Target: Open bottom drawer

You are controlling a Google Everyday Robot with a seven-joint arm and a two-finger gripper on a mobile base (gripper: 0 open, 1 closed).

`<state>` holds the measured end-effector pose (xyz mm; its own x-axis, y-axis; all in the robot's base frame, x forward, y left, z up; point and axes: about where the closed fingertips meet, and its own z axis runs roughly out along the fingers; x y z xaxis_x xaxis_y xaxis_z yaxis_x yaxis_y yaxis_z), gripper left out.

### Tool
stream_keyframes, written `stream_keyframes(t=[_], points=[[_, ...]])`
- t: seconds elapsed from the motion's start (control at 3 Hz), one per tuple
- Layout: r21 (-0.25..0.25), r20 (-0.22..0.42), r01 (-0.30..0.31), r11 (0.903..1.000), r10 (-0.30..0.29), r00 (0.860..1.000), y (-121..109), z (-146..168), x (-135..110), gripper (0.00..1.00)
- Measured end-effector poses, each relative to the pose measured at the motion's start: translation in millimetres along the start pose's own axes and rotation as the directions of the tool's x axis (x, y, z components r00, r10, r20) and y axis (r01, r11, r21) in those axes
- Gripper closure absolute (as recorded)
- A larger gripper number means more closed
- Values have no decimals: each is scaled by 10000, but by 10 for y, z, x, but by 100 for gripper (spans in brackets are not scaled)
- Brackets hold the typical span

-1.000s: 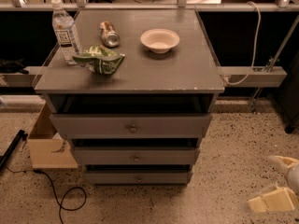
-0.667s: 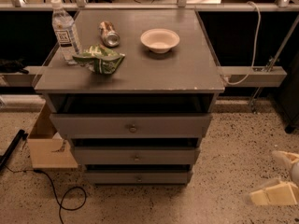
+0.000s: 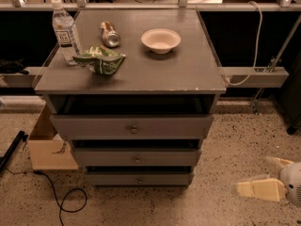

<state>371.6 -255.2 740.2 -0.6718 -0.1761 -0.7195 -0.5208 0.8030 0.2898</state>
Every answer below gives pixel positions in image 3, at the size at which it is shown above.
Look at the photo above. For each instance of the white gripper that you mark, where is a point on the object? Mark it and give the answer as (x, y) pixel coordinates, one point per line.
(293, 182)

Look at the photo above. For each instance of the grey bottom drawer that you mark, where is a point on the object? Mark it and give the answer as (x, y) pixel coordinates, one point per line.
(140, 179)

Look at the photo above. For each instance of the grey drawer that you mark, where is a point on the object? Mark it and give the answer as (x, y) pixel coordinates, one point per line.
(133, 157)
(140, 179)
(76, 127)

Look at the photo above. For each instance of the grey wooden drawer cabinet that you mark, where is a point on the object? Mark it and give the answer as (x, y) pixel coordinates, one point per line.
(185, 81)

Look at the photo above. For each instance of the grey top drawer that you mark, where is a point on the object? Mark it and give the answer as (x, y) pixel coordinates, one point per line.
(76, 127)

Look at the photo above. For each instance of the grey middle drawer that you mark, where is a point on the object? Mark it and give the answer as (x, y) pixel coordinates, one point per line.
(133, 157)

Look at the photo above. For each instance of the dark cabinet at right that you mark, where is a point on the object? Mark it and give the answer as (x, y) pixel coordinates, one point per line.
(289, 97)

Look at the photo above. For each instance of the white paper bowl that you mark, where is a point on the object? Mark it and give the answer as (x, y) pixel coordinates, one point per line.
(161, 41)

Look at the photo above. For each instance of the green chip bag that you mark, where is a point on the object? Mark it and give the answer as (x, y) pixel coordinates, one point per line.
(100, 59)

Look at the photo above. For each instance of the crushed aluminium can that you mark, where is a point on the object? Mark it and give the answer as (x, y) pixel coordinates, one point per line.
(109, 34)

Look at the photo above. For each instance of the cardboard box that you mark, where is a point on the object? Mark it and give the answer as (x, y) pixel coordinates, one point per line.
(48, 151)

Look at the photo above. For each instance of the black bar on floor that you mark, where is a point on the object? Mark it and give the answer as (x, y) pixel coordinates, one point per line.
(21, 137)

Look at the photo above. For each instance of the clear plastic water bottle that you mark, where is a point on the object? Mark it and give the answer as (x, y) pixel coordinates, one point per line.
(66, 32)

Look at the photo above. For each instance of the aluminium frame rail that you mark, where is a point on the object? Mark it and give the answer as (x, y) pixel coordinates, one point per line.
(259, 77)

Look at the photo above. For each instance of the black object on rail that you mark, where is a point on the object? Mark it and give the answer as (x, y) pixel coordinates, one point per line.
(12, 66)

